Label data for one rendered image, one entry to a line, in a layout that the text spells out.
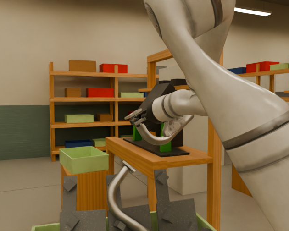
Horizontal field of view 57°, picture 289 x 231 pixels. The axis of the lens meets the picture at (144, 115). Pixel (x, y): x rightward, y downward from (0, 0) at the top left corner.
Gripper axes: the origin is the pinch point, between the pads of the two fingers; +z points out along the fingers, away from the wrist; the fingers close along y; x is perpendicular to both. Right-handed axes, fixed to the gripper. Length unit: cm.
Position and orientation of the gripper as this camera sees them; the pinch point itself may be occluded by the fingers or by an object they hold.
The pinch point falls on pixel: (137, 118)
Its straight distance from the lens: 90.2
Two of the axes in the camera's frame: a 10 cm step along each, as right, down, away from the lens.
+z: -5.4, 2.0, 8.2
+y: -6.9, 4.6, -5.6
